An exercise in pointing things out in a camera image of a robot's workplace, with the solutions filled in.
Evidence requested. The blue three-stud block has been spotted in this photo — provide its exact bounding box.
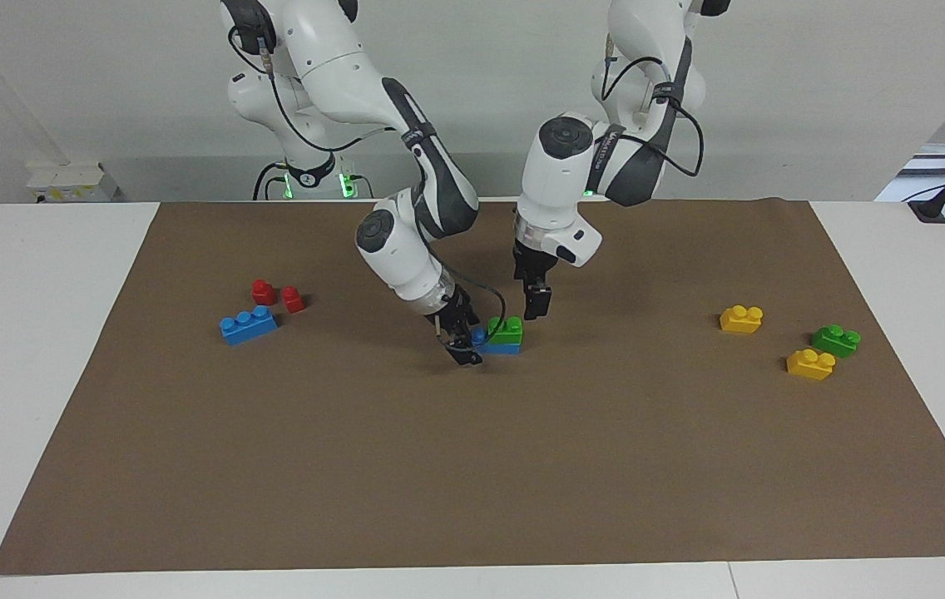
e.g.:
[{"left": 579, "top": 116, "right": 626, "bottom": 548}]
[
  {"left": 219, "top": 305, "right": 280, "bottom": 346},
  {"left": 471, "top": 326, "right": 522, "bottom": 356}
]

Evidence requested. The yellow two-stud block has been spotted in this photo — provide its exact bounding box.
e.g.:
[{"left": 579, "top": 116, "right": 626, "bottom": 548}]
[
  {"left": 785, "top": 348, "right": 837, "bottom": 382},
  {"left": 719, "top": 304, "right": 764, "bottom": 335}
]

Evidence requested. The brown table mat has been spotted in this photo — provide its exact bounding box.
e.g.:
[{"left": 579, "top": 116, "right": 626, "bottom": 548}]
[{"left": 0, "top": 198, "right": 945, "bottom": 577}]

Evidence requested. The white power strip box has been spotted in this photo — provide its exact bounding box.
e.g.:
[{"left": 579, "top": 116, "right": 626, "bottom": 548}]
[{"left": 26, "top": 162, "right": 117, "bottom": 205}]

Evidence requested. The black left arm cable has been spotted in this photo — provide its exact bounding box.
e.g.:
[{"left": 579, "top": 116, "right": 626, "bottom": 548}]
[{"left": 601, "top": 57, "right": 704, "bottom": 178}]

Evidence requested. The black right base cable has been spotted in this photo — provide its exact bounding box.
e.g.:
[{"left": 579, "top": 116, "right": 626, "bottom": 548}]
[{"left": 252, "top": 161, "right": 290, "bottom": 200}]

